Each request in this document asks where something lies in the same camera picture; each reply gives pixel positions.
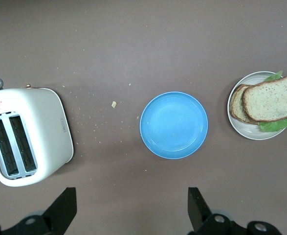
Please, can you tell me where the white two-slot toaster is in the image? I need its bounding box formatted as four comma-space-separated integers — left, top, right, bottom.
0, 77, 74, 188

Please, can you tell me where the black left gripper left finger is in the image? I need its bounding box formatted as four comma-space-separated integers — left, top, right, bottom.
0, 187, 78, 235

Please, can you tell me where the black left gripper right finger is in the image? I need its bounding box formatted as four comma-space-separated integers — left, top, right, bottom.
187, 187, 281, 235

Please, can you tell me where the brown bread slice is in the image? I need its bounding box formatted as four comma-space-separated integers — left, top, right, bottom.
229, 84, 259, 125
242, 73, 287, 123

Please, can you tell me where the beige plate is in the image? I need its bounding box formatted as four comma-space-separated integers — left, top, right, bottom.
227, 70, 287, 141

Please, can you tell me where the blue plate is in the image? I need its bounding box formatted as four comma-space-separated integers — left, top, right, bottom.
139, 91, 209, 160

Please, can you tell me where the green lettuce leaf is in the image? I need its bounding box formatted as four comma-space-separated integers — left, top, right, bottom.
258, 70, 287, 133

